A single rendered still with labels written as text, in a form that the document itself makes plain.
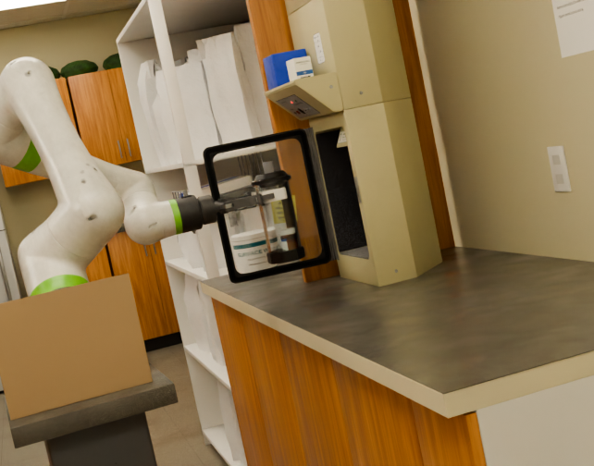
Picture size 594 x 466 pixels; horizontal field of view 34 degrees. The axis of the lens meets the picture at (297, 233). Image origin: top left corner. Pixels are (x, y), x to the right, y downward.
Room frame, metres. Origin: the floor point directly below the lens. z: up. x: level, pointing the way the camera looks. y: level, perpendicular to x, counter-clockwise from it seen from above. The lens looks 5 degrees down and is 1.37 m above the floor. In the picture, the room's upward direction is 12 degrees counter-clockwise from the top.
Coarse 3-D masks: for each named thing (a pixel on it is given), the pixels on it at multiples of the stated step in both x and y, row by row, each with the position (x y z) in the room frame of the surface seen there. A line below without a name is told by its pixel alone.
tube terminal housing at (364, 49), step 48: (336, 0) 2.55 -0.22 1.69; (384, 0) 2.69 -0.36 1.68; (336, 48) 2.55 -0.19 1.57; (384, 48) 2.64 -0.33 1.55; (384, 96) 2.59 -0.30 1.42; (384, 144) 2.57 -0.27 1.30; (384, 192) 2.56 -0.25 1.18; (336, 240) 2.82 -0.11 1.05; (384, 240) 2.55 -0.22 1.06; (432, 240) 2.71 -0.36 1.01
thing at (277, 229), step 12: (264, 180) 2.58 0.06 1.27; (288, 180) 2.62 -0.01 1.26; (288, 192) 2.60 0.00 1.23; (264, 204) 2.59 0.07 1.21; (276, 204) 2.58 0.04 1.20; (288, 204) 2.59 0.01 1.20; (264, 216) 2.60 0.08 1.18; (276, 216) 2.58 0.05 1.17; (288, 216) 2.59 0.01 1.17; (264, 228) 2.61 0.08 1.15; (276, 228) 2.58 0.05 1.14; (288, 228) 2.59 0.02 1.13; (276, 240) 2.58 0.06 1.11; (288, 240) 2.58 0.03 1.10; (300, 240) 2.62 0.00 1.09
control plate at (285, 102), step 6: (294, 96) 2.63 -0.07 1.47; (282, 102) 2.76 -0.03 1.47; (288, 102) 2.72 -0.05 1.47; (294, 102) 2.68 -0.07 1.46; (300, 102) 2.65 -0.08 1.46; (288, 108) 2.79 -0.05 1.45; (294, 108) 2.75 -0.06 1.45; (300, 108) 2.71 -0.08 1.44; (306, 108) 2.67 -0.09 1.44; (312, 108) 2.64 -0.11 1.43; (294, 114) 2.80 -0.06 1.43; (300, 114) 2.77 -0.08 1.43; (306, 114) 2.72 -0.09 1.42; (312, 114) 2.69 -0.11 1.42
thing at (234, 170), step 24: (264, 144) 2.82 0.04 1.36; (288, 144) 2.83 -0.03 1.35; (216, 168) 2.80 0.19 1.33; (240, 168) 2.81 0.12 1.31; (288, 168) 2.83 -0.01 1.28; (240, 192) 2.80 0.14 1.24; (240, 216) 2.80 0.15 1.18; (312, 216) 2.83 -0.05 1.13; (240, 240) 2.80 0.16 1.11; (264, 240) 2.81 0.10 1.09; (312, 240) 2.83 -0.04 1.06; (240, 264) 2.80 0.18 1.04; (264, 264) 2.81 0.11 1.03
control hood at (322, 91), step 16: (304, 80) 2.52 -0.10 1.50; (320, 80) 2.53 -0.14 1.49; (336, 80) 2.54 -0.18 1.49; (272, 96) 2.77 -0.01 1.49; (288, 96) 2.67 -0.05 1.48; (304, 96) 2.57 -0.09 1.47; (320, 96) 2.53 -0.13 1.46; (336, 96) 2.54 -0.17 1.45; (288, 112) 2.83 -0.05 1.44; (320, 112) 2.62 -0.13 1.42
